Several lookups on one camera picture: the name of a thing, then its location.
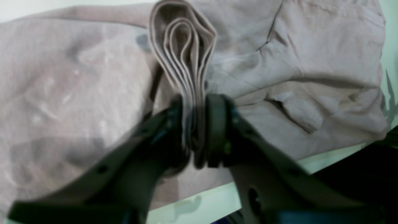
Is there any pink T-shirt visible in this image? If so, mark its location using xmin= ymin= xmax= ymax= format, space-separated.
xmin=1 ymin=0 xmax=388 ymax=220

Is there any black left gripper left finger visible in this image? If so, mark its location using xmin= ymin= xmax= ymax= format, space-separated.
xmin=8 ymin=96 xmax=190 ymax=224

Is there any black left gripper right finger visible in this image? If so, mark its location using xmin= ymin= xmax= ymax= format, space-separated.
xmin=194 ymin=94 xmax=384 ymax=224

